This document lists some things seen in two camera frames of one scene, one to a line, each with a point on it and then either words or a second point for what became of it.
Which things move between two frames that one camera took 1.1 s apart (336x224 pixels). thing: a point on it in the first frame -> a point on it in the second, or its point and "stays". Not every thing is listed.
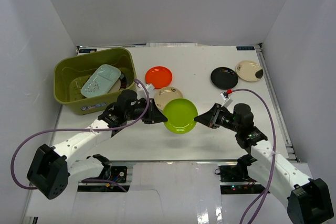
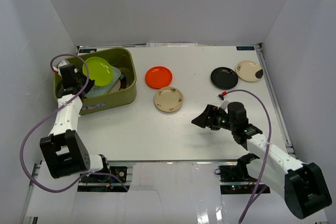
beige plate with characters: (164, 94) stays
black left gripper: (150, 111) -> (79, 83)
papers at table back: (171, 44) stays
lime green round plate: (180, 113) -> (100, 70)
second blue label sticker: (86, 50) stays
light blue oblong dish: (101, 81) stays
